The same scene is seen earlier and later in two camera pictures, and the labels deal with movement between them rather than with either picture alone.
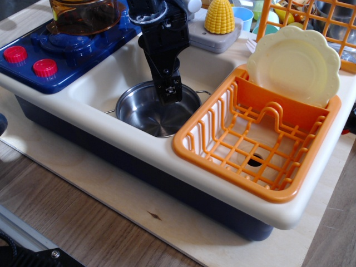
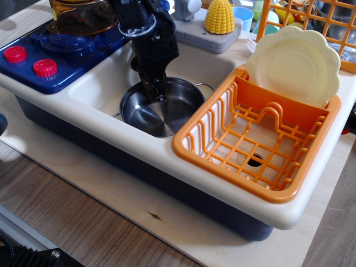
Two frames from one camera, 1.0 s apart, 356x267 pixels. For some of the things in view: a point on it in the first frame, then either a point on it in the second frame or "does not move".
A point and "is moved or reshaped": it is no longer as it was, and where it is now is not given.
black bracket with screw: [15, 256] does not move
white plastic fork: [251, 45] does not move
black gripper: [163, 44] → [154, 52]
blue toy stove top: [43, 60] does not move
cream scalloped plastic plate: [296, 62] does not move
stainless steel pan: [139, 107] is moved or reshaped
